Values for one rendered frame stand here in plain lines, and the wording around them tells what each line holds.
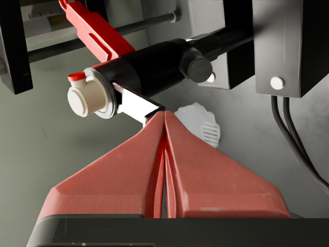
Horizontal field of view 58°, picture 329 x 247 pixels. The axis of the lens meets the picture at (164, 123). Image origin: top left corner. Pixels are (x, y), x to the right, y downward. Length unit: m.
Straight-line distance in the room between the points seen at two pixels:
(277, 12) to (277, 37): 0.02
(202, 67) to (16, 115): 0.32
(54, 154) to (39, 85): 0.11
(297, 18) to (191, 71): 0.10
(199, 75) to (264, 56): 0.09
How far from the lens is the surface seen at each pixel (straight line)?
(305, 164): 0.23
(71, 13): 0.20
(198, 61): 0.16
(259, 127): 0.47
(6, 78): 0.35
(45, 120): 0.46
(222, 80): 0.28
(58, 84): 0.46
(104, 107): 0.16
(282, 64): 0.24
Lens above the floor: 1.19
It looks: 37 degrees down
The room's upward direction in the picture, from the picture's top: 121 degrees counter-clockwise
